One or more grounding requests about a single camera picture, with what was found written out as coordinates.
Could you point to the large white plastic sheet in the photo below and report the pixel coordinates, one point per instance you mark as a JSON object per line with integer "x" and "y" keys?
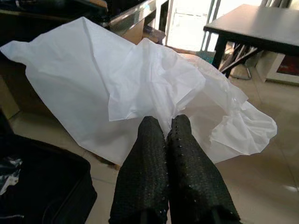
{"x": 105, "y": 88}

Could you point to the brown cardboard box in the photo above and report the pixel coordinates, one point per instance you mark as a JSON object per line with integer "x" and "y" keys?
{"x": 14, "y": 88}

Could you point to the glass top wooden cabinet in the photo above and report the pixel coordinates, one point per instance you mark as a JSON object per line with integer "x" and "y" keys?
{"x": 137, "y": 18}

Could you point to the black fabric suitcase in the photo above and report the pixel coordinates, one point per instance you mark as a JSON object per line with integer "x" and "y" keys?
{"x": 44, "y": 184}

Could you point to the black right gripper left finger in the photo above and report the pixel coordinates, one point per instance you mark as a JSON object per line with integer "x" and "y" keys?
{"x": 141, "y": 177}

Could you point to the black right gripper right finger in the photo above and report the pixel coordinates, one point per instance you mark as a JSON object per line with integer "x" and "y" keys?
{"x": 196, "y": 179}

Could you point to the black table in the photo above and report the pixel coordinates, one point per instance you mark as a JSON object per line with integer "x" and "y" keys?
{"x": 257, "y": 28}

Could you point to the white framed picture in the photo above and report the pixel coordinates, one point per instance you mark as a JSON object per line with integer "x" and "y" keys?
{"x": 283, "y": 67}

